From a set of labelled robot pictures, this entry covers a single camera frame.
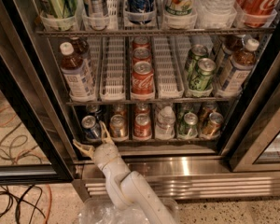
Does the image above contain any left glass fridge door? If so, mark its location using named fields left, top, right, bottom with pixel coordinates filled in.
left=0, top=52, right=73, bottom=185

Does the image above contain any blue pepsi can rear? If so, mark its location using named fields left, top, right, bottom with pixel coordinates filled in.
left=86, top=105, right=103, bottom=120

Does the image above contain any gold soda can front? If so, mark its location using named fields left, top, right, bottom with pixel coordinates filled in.
left=201, top=112, right=224, bottom=139

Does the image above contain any red coke can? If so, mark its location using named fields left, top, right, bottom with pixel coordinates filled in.
left=133, top=114, right=152, bottom=140
left=133, top=48, right=151, bottom=64
left=133, top=36, right=150, bottom=49
left=134, top=103, right=150, bottom=116

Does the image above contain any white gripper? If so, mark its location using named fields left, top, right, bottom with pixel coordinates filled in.
left=73, top=120, right=121, bottom=171

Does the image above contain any blue pepsi can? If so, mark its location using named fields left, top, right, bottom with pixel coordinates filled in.
left=81, top=115, right=101, bottom=140
left=86, top=105, right=103, bottom=120

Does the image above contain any red coca-cola bottle top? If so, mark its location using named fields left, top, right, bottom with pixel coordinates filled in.
left=236, top=0, right=278, bottom=28

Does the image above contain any orange floor cable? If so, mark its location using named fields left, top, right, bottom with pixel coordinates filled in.
left=42, top=184, right=53, bottom=224

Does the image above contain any iced tea bottle left rear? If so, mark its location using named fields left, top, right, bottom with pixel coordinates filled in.
left=70, top=37, right=94, bottom=77

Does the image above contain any gold soda can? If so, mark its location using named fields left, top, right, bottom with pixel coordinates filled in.
left=198, top=102, right=217, bottom=121
left=201, top=112, right=224, bottom=139

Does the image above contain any glass fridge door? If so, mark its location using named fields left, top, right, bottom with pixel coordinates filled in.
left=230, top=83, right=280, bottom=172
left=0, top=52, right=73, bottom=185

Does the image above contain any clear water bottle bottom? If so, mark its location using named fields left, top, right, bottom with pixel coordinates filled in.
left=155, top=106, right=175, bottom=140

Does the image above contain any empty white tray right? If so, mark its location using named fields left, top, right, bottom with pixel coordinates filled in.
left=153, top=37, right=184, bottom=99

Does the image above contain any iced tea bottle left front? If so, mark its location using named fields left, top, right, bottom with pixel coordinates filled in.
left=60, top=42, right=94, bottom=102

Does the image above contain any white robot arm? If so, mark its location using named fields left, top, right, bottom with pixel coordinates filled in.
left=73, top=121, right=177, bottom=224

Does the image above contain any green can middle rear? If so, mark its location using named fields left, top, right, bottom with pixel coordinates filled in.
left=184, top=44, right=208, bottom=76

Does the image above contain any clear plastic bin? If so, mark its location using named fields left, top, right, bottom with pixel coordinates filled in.
left=78, top=193, right=181, bottom=224

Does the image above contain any green can middle front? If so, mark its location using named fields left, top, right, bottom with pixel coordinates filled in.
left=189, top=58, right=216, bottom=91

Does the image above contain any iced tea bottle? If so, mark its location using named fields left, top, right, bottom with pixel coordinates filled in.
left=60, top=42, right=94, bottom=102
left=214, top=35, right=246, bottom=70
left=70, top=37, right=94, bottom=77
left=218, top=38, right=259, bottom=91

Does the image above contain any green soda can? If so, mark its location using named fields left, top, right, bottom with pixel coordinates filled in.
left=178, top=112, right=198, bottom=139
left=177, top=103, right=193, bottom=119

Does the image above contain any red coke can middle rear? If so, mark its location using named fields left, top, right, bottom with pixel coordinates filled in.
left=133, top=36, right=150, bottom=49

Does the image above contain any green soda can bottom front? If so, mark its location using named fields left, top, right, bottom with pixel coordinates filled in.
left=178, top=112, right=198, bottom=139

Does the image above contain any iced tea bottle right rear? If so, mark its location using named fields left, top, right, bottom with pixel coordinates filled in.
left=214, top=35, right=246, bottom=70

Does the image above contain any iced tea bottle right front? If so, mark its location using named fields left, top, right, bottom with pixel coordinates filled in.
left=218, top=38, right=259, bottom=91

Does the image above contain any blue pepsi bottle top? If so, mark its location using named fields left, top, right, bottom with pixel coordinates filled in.
left=126, top=0, right=155, bottom=24

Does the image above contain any silver bottle top shelf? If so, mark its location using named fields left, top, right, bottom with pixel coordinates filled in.
left=83, top=0, right=108, bottom=18

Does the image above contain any red coca-cola can middle front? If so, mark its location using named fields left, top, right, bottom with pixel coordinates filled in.
left=132, top=62, right=154, bottom=94

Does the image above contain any steel fridge base grille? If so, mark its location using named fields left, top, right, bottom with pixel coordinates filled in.
left=124, top=156, right=280, bottom=200

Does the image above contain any gold soda can rear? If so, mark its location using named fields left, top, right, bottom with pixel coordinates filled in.
left=198, top=102, right=217, bottom=121

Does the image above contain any brown soda can rear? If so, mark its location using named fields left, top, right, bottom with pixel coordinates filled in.
left=112, top=104, right=127, bottom=117

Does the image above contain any green soda can bottom rear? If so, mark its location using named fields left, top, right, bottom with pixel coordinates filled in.
left=177, top=103, right=193, bottom=119

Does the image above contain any green bottle top shelf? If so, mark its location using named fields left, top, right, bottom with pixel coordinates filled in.
left=33, top=0, right=82, bottom=21

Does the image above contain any right glass fridge door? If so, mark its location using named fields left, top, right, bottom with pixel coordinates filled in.
left=230, top=83, right=280, bottom=172

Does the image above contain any red coke can bottom front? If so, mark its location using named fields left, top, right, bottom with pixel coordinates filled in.
left=133, top=114, right=152, bottom=140

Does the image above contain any red coke can bottom rear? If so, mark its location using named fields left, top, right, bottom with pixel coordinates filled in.
left=134, top=103, right=150, bottom=116

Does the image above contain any blue pepsi can front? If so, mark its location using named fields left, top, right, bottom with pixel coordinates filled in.
left=81, top=115, right=101, bottom=140

